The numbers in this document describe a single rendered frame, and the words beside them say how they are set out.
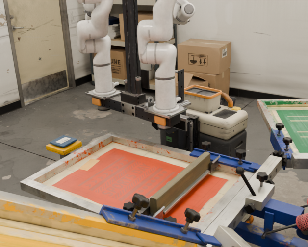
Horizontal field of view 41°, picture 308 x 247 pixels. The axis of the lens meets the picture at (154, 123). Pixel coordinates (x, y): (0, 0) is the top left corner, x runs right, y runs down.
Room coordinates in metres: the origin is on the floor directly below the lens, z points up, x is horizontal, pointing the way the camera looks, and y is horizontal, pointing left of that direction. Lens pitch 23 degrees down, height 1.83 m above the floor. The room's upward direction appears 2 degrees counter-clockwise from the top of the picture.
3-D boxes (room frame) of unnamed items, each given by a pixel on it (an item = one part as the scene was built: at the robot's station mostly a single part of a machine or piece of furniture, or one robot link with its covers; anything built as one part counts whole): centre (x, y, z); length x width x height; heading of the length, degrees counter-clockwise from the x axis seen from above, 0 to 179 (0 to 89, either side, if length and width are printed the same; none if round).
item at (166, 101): (1.87, -0.07, 1.21); 0.16 x 0.13 x 0.15; 138
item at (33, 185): (1.48, 0.07, 0.97); 0.79 x 0.58 x 0.04; 55
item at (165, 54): (1.86, -0.05, 1.37); 0.13 x 0.10 x 0.16; 79
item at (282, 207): (1.16, -0.40, 1.02); 0.17 x 0.06 x 0.05; 55
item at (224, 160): (1.57, -0.29, 0.98); 0.30 x 0.05 x 0.07; 55
